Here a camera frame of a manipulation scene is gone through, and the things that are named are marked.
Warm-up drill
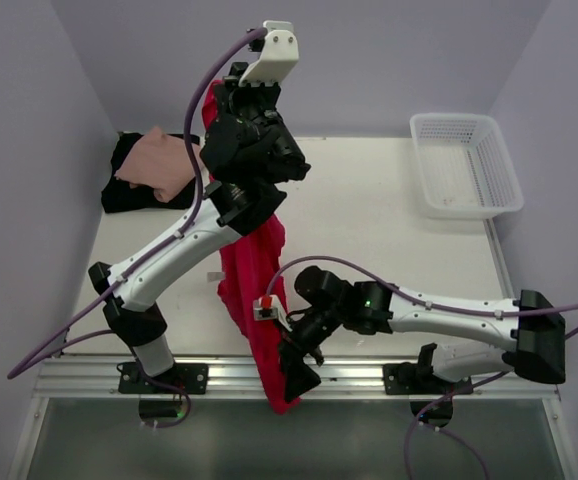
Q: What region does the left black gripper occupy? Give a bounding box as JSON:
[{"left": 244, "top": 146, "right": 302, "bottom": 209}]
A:
[{"left": 211, "top": 60, "right": 305, "bottom": 169}]

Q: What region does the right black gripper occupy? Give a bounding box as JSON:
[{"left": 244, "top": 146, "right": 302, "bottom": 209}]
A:
[{"left": 273, "top": 304, "right": 344, "bottom": 401}]

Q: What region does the red t shirt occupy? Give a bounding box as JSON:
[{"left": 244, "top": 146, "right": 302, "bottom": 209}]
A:
[{"left": 201, "top": 79, "right": 305, "bottom": 416}]

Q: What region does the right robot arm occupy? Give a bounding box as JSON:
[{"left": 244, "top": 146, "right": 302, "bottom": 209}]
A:
[{"left": 279, "top": 266, "right": 566, "bottom": 402}]

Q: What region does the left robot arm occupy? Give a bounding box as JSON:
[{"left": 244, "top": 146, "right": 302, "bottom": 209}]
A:
[{"left": 89, "top": 62, "right": 310, "bottom": 393}]

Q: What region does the folded pink t shirt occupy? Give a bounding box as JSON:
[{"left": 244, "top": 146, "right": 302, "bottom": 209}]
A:
[{"left": 114, "top": 126, "right": 197, "bottom": 203}]

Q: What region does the folded black t shirt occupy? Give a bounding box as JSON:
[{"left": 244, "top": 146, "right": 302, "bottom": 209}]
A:
[{"left": 101, "top": 132, "right": 195, "bottom": 213}]

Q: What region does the white plastic basket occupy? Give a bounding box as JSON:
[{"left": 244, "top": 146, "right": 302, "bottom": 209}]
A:
[{"left": 410, "top": 113, "right": 524, "bottom": 221}]

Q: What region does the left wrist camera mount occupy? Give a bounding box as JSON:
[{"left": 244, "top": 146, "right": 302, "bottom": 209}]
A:
[{"left": 239, "top": 20, "right": 299, "bottom": 87}]

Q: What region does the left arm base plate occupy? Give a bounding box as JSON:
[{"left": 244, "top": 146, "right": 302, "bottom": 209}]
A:
[{"left": 116, "top": 362, "right": 209, "bottom": 395}]

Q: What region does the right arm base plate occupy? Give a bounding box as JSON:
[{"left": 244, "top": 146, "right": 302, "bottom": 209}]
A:
[{"left": 382, "top": 343, "right": 473, "bottom": 395}]

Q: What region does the aluminium rail frame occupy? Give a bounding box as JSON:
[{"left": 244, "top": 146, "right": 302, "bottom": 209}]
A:
[{"left": 6, "top": 319, "right": 578, "bottom": 480}]

